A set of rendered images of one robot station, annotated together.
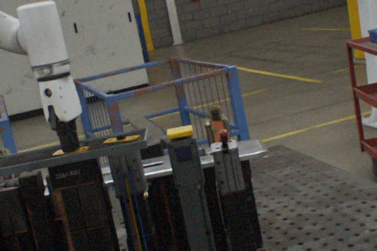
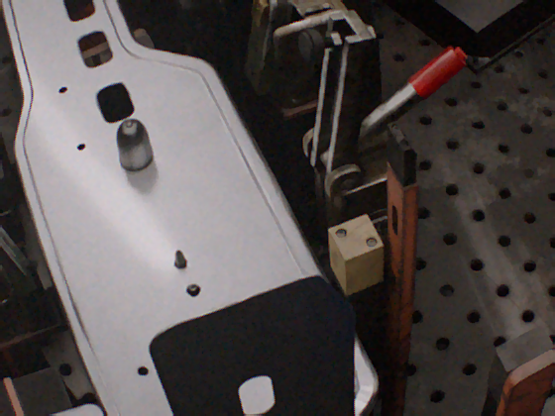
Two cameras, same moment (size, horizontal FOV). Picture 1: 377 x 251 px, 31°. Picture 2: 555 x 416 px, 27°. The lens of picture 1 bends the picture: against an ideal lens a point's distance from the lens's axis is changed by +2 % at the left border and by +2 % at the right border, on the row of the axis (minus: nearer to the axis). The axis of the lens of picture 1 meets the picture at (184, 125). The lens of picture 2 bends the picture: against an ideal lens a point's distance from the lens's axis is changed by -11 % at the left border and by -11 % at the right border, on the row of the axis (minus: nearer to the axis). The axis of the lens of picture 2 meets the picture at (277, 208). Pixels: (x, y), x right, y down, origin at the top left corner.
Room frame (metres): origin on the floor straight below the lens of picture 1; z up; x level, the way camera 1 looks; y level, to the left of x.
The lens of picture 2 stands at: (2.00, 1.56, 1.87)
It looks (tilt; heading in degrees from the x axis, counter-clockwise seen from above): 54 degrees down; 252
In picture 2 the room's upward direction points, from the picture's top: 7 degrees counter-clockwise
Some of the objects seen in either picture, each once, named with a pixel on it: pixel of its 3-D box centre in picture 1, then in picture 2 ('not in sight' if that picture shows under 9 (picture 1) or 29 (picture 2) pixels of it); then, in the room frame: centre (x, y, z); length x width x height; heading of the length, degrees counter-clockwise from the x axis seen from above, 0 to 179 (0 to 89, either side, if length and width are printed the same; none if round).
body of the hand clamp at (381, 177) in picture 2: not in sight; (364, 274); (1.73, 0.96, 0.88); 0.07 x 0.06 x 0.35; 179
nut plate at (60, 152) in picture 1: (71, 149); not in sight; (1.53, 0.27, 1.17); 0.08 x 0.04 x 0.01; 74
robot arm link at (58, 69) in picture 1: (51, 69); not in sight; (1.53, 0.27, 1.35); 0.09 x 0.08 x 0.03; 164
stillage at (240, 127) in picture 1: (160, 142); not in sight; (4.40, 0.18, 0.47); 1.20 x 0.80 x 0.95; 16
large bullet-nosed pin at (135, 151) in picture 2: not in sight; (133, 145); (1.89, 0.83, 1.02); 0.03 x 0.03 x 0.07
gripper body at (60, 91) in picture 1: (58, 96); not in sight; (1.53, 0.27, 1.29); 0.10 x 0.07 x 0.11; 164
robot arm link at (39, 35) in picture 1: (41, 33); not in sight; (1.53, 0.27, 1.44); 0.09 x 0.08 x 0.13; 41
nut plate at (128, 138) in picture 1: (121, 137); not in sight; (1.55, 0.15, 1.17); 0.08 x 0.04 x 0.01; 67
